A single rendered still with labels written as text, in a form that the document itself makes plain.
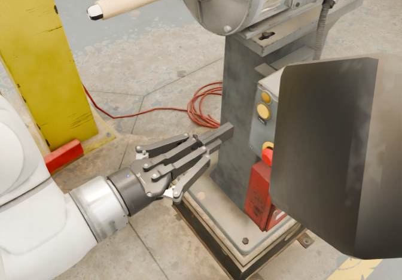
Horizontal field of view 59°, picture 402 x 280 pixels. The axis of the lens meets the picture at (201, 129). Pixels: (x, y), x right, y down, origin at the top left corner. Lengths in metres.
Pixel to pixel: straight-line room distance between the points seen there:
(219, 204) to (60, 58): 0.96
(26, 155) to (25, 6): 1.14
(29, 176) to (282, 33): 0.58
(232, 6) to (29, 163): 0.44
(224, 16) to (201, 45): 2.00
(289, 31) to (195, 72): 1.68
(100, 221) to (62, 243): 0.06
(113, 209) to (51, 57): 1.25
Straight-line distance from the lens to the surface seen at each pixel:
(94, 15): 0.64
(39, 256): 0.53
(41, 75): 1.75
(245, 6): 0.68
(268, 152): 0.73
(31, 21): 1.62
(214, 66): 2.52
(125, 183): 0.55
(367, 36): 3.09
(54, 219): 0.53
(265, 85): 0.68
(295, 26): 0.86
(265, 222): 1.33
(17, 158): 0.49
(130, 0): 0.65
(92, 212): 0.54
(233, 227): 1.42
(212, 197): 1.47
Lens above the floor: 1.56
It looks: 49 degrees down
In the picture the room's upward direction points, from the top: straight up
